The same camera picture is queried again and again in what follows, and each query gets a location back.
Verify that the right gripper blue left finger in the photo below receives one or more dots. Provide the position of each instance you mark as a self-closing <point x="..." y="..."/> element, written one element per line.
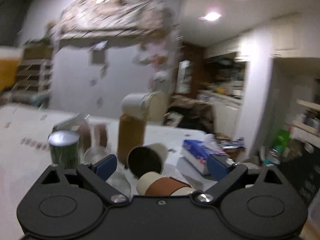
<point x="105" y="167"/>

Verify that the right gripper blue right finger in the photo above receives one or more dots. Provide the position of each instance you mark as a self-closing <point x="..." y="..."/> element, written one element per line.
<point x="219" y="166"/>

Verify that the paper cup brown sleeve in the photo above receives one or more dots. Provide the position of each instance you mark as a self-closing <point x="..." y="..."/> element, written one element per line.
<point x="154" y="184"/>

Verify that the black-lined paper cup lying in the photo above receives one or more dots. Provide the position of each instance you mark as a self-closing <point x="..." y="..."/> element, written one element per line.
<point x="148" y="158"/>

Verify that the silver metal cup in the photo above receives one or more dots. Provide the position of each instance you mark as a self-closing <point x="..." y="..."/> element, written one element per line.
<point x="71" y="124"/>

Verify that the white printed paper cup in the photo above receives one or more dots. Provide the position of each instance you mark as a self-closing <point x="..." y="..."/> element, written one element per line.
<point x="150" y="106"/>

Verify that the clear wine glass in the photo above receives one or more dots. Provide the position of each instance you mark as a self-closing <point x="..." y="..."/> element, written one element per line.
<point x="98" y="148"/>

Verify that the blue tissue box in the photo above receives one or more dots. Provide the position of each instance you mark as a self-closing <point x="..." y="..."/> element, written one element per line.
<point x="196" y="152"/>

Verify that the green tin can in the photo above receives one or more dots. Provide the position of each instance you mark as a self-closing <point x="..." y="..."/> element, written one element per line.
<point x="64" y="147"/>

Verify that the green plastic bottle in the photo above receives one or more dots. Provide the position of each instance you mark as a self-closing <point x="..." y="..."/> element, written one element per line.
<point x="275" y="153"/>

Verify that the white plastic drawer unit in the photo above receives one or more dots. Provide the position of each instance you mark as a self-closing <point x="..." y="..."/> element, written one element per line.
<point x="34" y="75"/>

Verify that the cartoon print hanging cloth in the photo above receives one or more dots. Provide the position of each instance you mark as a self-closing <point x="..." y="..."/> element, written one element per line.
<point x="87" y="19"/>

